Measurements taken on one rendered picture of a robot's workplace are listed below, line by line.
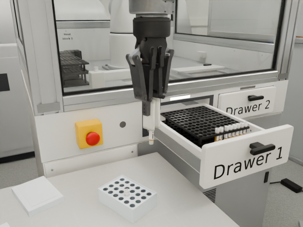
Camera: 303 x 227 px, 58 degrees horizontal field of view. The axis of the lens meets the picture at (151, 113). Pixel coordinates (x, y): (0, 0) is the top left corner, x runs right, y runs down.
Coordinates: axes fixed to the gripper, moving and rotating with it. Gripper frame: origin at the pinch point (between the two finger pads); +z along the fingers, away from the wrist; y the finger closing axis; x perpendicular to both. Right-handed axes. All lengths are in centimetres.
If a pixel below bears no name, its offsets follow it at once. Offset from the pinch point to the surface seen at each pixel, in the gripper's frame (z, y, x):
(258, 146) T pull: 8.9, 17.4, -18.7
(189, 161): 15.3, 10.7, -3.9
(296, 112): 57, 202, 8
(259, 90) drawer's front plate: 8, 65, -2
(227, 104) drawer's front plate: 11, 50, 4
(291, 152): 94, 201, 6
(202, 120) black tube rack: 10.2, 26.6, 1.7
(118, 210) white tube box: 23.0, -8.1, 3.4
